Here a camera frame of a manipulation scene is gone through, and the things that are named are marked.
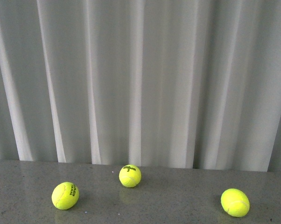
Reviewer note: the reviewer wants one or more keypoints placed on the white pleated curtain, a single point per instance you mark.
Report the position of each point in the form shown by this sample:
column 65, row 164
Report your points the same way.
column 174, row 83

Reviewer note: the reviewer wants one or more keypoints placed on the Head Team yellow tennis ball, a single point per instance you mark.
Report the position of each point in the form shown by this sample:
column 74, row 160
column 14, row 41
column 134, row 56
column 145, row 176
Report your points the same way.
column 65, row 195

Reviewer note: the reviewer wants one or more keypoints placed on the Wilson yellow tennis ball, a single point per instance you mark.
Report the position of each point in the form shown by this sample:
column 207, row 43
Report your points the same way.
column 130, row 176

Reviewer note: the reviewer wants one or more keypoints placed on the plain yellow tennis ball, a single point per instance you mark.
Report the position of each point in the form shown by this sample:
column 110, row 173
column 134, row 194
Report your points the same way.
column 235, row 202

